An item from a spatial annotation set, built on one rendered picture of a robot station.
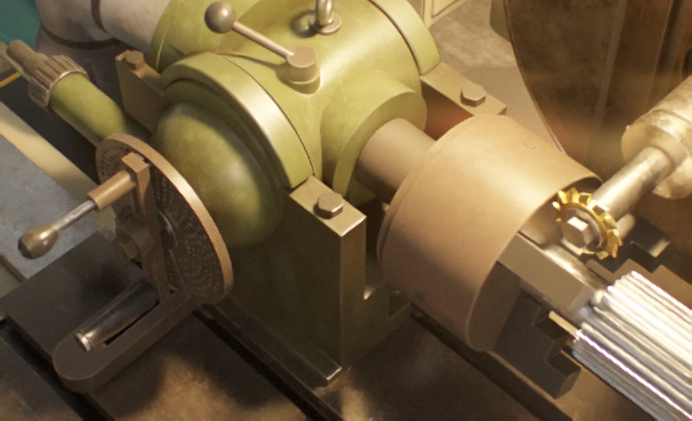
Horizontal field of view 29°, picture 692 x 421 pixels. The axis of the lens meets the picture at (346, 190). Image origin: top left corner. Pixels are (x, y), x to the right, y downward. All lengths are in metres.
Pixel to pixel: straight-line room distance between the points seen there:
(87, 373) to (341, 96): 0.38
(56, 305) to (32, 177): 0.50
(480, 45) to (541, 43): 1.75
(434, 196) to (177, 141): 0.25
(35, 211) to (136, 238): 0.66
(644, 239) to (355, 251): 0.26
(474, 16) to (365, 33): 1.94
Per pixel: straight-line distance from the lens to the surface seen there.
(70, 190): 1.93
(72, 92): 1.36
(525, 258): 1.10
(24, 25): 1.98
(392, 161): 1.22
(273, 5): 1.30
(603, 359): 1.14
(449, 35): 3.15
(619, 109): 1.34
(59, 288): 1.45
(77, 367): 1.36
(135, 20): 1.66
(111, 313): 1.29
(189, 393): 1.36
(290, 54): 1.22
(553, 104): 1.42
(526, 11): 1.37
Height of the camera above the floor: 2.15
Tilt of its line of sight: 50 degrees down
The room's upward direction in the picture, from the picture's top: straight up
